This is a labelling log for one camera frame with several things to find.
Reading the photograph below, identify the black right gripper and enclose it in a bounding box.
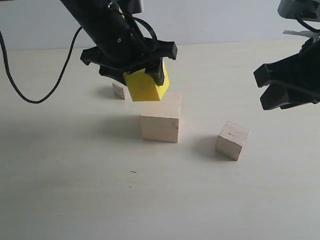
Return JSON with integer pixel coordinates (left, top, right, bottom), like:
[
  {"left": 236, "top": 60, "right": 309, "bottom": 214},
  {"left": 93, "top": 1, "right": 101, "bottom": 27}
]
[{"left": 253, "top": 39, "right": 320, "bottom": 111}]

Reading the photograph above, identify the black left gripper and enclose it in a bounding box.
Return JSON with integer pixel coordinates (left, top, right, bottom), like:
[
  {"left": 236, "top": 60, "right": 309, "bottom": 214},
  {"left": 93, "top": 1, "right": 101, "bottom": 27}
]
[{"left": 79, "top": 14, "right": 179, "bottom": 88}]

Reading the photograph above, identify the yellow cube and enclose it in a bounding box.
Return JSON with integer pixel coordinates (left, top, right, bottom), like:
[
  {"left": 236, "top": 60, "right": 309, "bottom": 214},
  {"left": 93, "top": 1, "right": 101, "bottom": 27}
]
[{"left": 123, "top": 60, "right": 170, "bottom": 102}]

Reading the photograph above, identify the large wooden cube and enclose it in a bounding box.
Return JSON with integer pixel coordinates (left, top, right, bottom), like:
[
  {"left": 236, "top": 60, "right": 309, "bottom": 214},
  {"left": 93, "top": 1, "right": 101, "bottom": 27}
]
[{"left": 140, "top": 92, "right": 182, "bottom": 143}]

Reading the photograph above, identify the medium wooden cube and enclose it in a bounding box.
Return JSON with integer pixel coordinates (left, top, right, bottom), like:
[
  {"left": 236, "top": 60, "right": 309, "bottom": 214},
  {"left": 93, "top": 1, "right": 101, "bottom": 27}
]
[{"left": 215, "top": 121, "right": 250, "bottom": 161}]

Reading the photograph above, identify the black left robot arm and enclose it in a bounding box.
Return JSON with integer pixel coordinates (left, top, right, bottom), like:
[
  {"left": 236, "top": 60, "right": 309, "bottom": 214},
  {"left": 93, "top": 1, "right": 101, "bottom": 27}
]
[{"left": 62, "top": 0, "right": 178, "bottom": 86}]

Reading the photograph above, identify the small wooden cube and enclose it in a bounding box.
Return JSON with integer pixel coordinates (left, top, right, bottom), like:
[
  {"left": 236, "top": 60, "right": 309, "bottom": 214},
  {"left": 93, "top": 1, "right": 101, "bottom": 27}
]
[{"left": 112, "top": 82, "right": 129, "bottom": 100}]

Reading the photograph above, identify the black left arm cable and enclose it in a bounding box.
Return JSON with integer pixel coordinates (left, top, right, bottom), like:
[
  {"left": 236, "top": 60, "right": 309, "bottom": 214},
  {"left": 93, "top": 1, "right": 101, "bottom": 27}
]
[{"left": 0, "top": 26, "right": 83, "bottom": 105}]

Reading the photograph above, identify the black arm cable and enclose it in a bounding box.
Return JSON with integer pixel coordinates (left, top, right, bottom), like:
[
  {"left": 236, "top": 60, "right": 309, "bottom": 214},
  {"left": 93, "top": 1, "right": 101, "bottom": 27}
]
[
  {"left": 294, "top": 12, "right": 320, "bottom": 40},
  {"left": 0, "top": 26, "right": 83, "bottom": 105}
]

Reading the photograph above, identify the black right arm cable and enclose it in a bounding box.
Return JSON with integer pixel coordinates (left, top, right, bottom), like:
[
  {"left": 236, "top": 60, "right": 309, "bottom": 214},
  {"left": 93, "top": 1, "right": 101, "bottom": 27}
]
[{"left": 294, "top": 12, "right": 320, "bottom": 40}]

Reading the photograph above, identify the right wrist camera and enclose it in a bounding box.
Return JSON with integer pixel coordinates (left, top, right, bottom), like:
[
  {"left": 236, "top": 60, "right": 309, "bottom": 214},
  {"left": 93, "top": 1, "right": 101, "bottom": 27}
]
[{"left": 277, "top": 0, "right": 320, "bottom": 22}]

